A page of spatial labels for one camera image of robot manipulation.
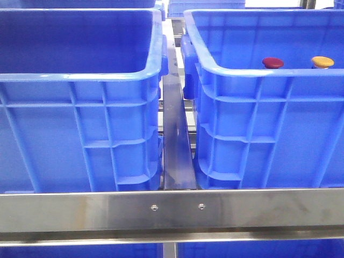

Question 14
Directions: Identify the red mushroom push button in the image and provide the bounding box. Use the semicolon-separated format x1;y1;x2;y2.
262;57;284;69

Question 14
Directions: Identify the yellow mushroom push button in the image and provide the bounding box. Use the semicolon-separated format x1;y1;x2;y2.
311;56;335;69

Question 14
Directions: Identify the steel shelf divider bar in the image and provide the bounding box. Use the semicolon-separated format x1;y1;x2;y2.
161;42;198;190

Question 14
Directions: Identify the blue plastic crate right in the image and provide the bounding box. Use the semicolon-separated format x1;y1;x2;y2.
182;9;343;189

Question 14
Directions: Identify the blue plastic crate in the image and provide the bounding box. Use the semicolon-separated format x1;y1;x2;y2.
182;9;343;189
1;9;168;194

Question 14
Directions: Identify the blue plastic crate left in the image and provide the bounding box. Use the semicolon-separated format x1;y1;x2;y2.
1;9;168;194

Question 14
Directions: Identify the blue crate back row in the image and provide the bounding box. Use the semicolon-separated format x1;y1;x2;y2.
167;0;246;18

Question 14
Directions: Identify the blue crate lower left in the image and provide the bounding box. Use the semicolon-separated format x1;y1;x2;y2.
1;243;163;257

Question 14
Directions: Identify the blue crate lower right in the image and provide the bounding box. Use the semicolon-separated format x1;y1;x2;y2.
178;239;343;257

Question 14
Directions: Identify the steel shelf front rail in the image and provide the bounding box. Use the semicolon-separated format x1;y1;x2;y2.
1;188;343;246

